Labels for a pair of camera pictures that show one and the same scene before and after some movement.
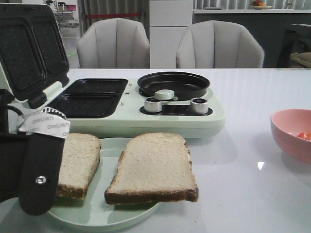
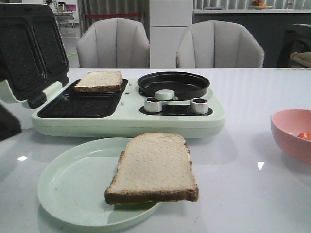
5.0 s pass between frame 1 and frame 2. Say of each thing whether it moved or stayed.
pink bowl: stayed
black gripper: moved
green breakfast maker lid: stayed
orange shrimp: stayed
